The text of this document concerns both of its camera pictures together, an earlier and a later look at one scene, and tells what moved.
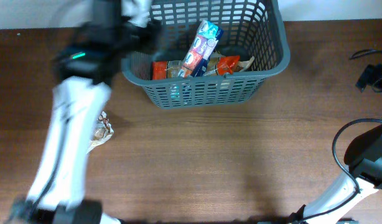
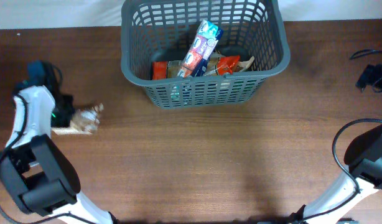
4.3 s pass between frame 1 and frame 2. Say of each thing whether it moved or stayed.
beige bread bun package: stayed
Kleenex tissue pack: stayed
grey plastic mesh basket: stayed
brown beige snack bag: moved
